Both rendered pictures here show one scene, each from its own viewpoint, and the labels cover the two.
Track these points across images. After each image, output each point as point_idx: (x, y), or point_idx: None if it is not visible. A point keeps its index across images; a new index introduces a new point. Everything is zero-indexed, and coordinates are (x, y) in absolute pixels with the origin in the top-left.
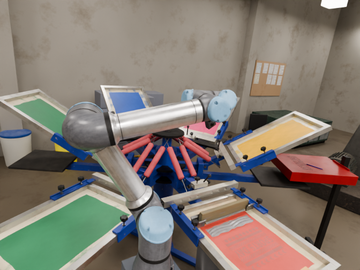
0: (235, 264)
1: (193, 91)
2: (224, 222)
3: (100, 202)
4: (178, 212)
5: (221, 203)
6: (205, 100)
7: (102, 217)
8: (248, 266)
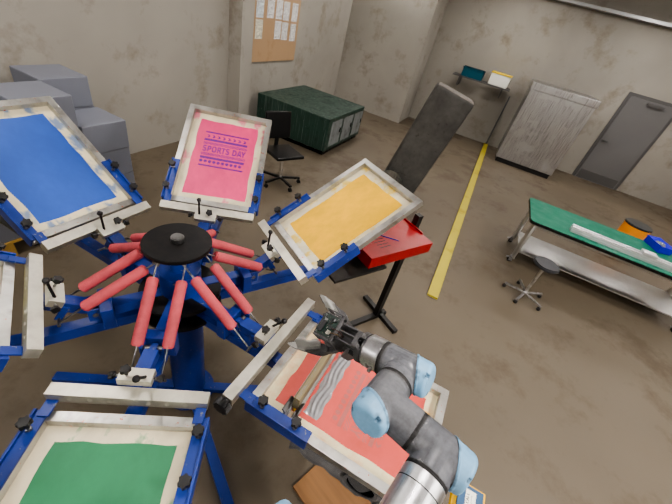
0: (359, 453)
1: (386, 408)
2: (320, 383)
3: (100, 447)
4: (257, 404)
5: None
6: (446, 475)
7: (126, 483)
8: (372, 446)
